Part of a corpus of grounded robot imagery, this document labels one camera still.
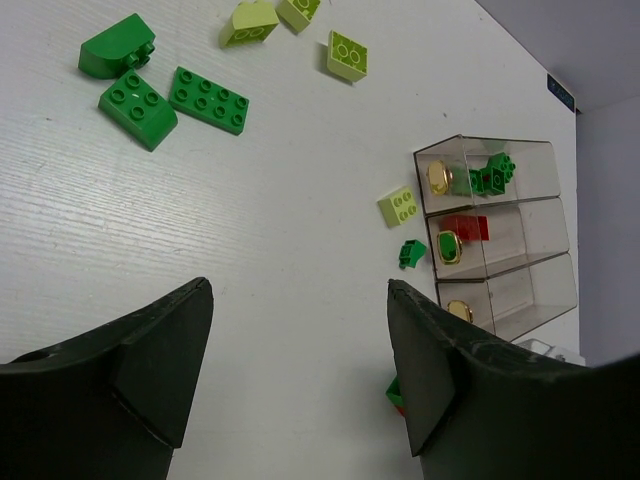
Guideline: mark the green and red lego stack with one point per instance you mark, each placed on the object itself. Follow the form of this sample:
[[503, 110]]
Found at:
[[393, 394]]

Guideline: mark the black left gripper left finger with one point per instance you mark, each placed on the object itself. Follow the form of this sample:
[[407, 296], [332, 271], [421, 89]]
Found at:
[[113, 402]]

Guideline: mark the lime square lego brick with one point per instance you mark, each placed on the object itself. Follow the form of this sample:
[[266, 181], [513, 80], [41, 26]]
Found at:
[[298, 14]]

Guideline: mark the small dark green lego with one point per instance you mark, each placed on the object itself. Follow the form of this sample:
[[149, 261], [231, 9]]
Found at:
[[411, 252]]

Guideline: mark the green sloped lego brick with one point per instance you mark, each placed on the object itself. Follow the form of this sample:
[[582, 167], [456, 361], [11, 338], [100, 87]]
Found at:
[[139, 109]]

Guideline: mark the green flat 2x4 lego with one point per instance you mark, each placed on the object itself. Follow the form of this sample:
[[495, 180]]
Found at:
[[208, 102]]

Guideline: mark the small red lego brick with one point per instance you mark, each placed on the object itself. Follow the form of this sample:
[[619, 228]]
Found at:
[[467, 227]]

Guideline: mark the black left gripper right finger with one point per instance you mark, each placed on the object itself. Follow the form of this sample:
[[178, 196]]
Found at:
[[479, 407]]

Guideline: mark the lime rectangular lego brick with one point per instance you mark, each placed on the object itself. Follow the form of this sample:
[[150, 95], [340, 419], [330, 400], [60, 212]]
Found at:
[[344, 58]]

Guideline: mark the lime curved lego brick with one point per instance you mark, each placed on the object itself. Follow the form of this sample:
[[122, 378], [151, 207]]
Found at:
[[251, 22]]

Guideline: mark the green 2x2 lego brick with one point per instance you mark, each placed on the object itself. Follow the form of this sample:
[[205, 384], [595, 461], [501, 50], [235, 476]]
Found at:
[[498, 173]]

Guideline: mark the green curved lego brick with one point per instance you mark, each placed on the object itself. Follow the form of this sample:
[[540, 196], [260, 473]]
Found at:
[[125, 45]]

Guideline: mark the clear three-compartment container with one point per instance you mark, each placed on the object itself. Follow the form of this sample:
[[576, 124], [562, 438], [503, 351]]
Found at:
[[523, 276]]

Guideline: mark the lime 2x2 lego brick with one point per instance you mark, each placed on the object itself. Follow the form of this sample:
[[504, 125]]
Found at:
[[398, 207]]

